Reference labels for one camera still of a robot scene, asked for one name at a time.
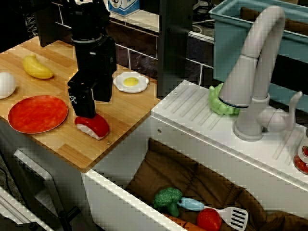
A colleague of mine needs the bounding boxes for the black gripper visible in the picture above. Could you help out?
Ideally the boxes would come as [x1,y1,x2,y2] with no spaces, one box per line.
[67,36,118,119]

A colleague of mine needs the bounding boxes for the red and white toy sushi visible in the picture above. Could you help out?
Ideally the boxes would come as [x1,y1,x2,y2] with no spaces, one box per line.
[74,113,110,141]

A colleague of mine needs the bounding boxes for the orange round plate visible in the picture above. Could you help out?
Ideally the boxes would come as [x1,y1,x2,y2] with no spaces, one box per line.
[8,95,69,134]

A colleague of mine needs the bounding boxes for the wooden kitchen counter board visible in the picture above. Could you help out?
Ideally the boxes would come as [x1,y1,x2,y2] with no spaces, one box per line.
[0,36,162,173]

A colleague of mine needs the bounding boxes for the toy fried egg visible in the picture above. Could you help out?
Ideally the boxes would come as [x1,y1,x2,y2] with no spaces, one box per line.
[113,71,150,94]

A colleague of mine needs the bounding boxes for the yellow toy banana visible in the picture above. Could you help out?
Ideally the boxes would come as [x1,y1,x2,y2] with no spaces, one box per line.
[22,54,54,79]

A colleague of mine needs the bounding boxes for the white shelf board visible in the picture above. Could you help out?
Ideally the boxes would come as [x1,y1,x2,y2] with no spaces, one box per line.
[105,0,161,37]

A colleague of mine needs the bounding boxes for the white toy egg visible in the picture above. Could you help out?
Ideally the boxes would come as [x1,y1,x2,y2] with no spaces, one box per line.
[0,72,17,100]

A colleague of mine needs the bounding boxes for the grey toy oven door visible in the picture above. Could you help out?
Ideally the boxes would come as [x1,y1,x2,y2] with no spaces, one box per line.
[0,119,85,231]

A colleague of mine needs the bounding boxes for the blue and white milk carton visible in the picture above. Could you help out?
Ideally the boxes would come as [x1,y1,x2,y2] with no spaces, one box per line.
[107,0,141,17]

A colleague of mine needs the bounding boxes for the white toy sink unit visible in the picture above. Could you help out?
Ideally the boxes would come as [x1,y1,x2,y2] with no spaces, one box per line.
[81,80,308,231]

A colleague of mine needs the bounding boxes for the brown cloth in sink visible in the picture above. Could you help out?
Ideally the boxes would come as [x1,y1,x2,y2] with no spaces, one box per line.
[126,138,308,231]

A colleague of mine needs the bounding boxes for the black oven knob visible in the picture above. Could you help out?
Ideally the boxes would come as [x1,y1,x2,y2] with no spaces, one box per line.
[58,205,81,231]

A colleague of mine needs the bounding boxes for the light green toy lettuce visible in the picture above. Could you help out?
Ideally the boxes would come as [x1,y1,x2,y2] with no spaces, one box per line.
[208,83,241,117]

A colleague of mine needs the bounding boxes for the green toy broccoli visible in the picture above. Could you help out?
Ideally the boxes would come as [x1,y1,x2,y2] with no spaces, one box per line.
[153,187,183,218]

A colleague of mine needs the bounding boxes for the teal plastic bin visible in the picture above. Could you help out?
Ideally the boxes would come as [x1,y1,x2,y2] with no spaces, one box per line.
[208,0,308,112]

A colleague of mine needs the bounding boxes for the orange toy carrot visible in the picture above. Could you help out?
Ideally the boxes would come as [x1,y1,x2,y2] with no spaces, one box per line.
[160,212,201,231]

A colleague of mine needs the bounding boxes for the grey toy faucet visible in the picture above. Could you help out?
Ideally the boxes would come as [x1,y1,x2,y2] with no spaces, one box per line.
[218,5,304,142]

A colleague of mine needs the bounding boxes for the red toy tomato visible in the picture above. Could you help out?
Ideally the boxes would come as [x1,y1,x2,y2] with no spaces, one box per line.
[196,208,222,231]

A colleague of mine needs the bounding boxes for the brown cloth in bin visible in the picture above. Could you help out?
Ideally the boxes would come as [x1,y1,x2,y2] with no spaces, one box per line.
[240,6,308,33]

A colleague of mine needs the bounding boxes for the red white jar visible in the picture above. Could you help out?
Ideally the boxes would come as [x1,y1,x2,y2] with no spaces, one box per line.
[293,127,308,175]

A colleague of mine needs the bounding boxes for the short black kitchen post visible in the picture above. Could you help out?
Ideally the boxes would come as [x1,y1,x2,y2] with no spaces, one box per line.
[35,0,74,48]

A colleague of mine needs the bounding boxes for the wide black kitchen post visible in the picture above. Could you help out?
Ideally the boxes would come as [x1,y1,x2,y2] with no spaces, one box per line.
[157,0,193,100]

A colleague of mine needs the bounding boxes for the white cable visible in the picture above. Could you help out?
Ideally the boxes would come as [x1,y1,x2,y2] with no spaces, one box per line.
[192,18,215,33]

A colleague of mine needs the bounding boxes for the white oven handle bar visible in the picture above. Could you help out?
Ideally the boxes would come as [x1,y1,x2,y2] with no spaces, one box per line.
[0,186,48,231]

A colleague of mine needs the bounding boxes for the white spatula with blue handle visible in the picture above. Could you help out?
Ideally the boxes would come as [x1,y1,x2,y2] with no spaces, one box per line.
[177,197,249,231]

